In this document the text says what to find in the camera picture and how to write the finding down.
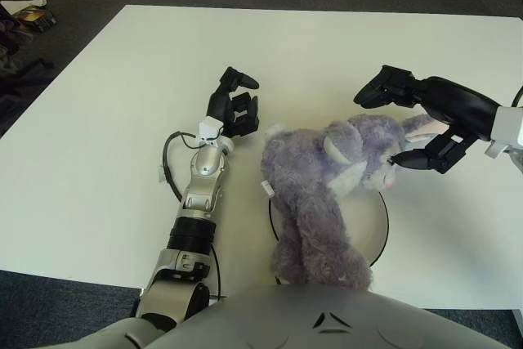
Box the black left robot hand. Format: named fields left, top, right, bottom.
left=206, top=65, right=261, bottom=140

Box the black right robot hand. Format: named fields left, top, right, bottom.
left=353, top=65, right=502, bottom=174

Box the purple plush rabbit doll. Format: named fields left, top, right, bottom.
left=260, top=114, right=445, bottom=289

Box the white plate with black rim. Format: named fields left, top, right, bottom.
left=267, top=189, right=390, bottom=284

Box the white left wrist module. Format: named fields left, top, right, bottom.
left=198, top=117, right=224, bottom=148

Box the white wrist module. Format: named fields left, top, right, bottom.
left=485, top=104, right=523, bottom=159
left=198, top=117, right=224, bottom=148

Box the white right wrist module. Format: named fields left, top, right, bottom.
left=485, top=104, right=523, bottom=159

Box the black chair base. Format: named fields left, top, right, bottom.
left=0, top=58, right=54, bottom=96

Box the black and yellow box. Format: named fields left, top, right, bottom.
left=14, top=4, right=58, bottom=33

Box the grey robot torso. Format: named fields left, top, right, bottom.
left=77, top=283, right=512, bottom=349

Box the dark fabric bundle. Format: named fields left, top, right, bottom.
left=0, top=17, right=32, bottom=56

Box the white cloth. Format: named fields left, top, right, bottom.
left=0, top=0, right=46, bottom=13

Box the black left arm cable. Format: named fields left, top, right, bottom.
left=163, top=131, right=224, bottom=203

